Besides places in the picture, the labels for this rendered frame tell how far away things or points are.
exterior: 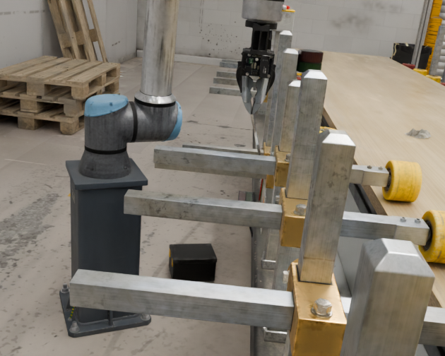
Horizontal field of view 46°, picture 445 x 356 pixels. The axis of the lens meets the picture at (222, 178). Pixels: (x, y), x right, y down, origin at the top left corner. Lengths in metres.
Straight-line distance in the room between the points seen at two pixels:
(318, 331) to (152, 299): 0.18
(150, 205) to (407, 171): 0.51
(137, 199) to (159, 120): 1.10
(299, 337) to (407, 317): 0.23
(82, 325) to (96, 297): 1.53
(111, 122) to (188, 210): 1.08
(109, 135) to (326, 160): 1.37
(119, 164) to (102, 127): 0.15
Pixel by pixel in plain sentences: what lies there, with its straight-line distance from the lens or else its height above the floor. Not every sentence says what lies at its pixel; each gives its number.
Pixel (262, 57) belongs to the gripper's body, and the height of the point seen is 1.14.
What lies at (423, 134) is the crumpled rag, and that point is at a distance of 1.66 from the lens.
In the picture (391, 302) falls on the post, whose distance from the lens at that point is 0.33.
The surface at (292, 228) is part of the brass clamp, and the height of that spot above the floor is 0.95.
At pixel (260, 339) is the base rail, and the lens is 0.96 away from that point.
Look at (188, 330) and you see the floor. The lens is 2.14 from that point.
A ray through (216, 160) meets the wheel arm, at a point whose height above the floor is 0.95.
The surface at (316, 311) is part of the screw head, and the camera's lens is 0.55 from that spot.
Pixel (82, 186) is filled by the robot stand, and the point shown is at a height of 0.59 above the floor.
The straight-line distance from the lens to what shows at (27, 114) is 4.67.
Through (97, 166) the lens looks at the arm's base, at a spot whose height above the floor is 0.64.
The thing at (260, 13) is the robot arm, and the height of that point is 1.23.
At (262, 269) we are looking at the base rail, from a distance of 1.16.
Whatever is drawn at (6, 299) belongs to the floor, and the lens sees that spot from 2.36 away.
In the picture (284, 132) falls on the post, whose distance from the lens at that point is 1.05.
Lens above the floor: 1.27
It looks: 20 degrees down
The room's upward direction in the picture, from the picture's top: 5 degrees clockwise
